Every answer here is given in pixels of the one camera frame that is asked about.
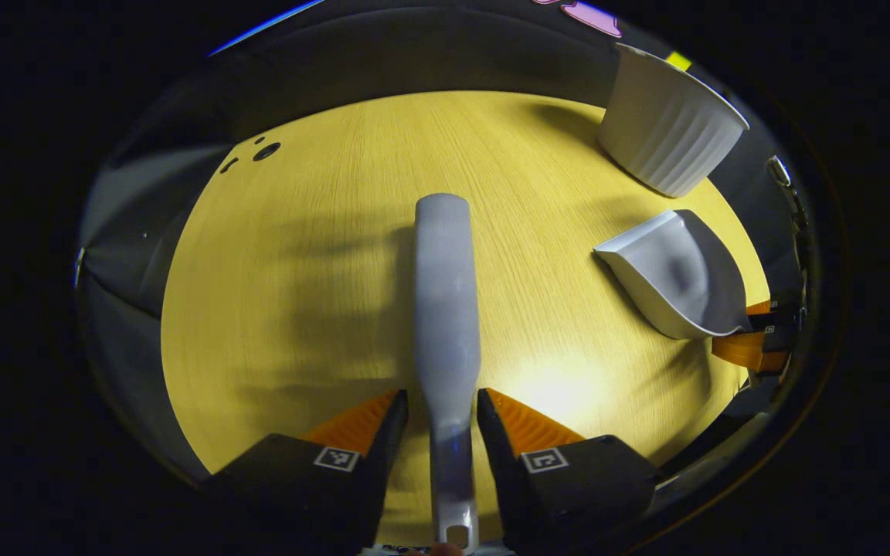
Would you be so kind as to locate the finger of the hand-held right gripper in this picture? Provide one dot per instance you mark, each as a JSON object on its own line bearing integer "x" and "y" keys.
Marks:
{"x": 769, "y": 310}
{"x": 750, "y": 351}

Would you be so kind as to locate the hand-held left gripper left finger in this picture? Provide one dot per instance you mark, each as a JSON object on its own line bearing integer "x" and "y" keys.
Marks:
{"x": 387, "y": 455}

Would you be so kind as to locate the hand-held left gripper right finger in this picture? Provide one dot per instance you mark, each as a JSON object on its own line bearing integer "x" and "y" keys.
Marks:
{"x": 499, "y": 455}

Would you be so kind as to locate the grey dustpan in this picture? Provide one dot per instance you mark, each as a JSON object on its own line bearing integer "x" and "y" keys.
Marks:
{"x": 677, "y": 278}

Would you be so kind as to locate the white ribbed garbage bin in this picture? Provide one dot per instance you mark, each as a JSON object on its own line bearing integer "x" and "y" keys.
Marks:
{"x": 669, "y": 127}

